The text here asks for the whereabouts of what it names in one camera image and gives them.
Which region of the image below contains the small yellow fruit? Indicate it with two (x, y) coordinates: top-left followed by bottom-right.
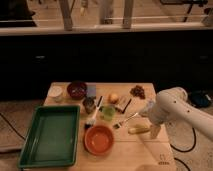
(108, 93), (119, 104)

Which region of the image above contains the green plastic tray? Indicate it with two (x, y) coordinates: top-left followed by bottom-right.
(18, 105), (80, 169)

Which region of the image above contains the blue cloth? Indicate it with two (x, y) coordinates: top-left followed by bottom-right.
(139, 100), (155, 117)

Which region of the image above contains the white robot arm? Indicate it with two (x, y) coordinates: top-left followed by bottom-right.
(146, 87), (213, 141)

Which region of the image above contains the brown grape bunch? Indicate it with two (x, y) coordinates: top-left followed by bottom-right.
(130, 85), (145, 99)

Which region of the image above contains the black marker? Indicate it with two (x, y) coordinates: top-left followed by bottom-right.
(96, 96), (103, 107)

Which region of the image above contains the orange bowl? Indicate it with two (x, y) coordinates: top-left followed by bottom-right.
(84, 125), (114, 156)

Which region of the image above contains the white handled brush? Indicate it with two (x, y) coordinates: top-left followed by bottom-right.
(84, 105), (101, 129)

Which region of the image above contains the metal cup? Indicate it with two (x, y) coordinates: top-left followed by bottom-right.
(83, 97), (96, 114)

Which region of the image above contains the green cup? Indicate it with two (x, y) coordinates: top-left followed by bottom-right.
(102, 106), (115, 121)

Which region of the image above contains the dark red bowl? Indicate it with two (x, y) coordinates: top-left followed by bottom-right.
(67, 81), (87, 100)

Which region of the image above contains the small white cup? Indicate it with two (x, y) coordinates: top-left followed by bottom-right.
(48, 86), (63, 102)

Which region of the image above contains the yellow banana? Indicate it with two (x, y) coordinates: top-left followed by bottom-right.
(128, 126), (150, 134)

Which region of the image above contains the black cable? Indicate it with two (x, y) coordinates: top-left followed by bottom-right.
(169, 126), (198, 154)

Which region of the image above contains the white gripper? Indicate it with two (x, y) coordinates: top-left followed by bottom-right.
(147, 103), (163, 139)

